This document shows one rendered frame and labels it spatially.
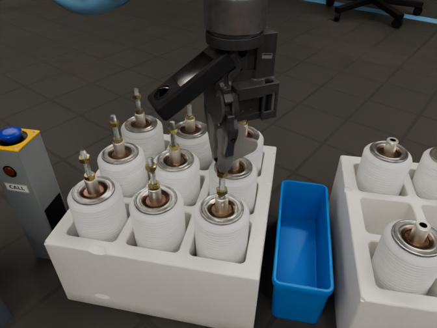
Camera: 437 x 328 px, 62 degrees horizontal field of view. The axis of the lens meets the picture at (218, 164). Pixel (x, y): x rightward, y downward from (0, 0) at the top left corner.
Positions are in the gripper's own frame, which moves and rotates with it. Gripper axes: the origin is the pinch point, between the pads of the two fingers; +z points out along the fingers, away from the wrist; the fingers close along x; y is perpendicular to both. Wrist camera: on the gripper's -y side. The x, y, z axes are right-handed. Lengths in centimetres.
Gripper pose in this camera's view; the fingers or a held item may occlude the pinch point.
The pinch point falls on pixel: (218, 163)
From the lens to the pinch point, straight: 56.1
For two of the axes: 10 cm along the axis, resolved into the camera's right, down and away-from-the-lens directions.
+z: 0.0, 7.9, 6.1
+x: -3.7, -5.7, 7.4
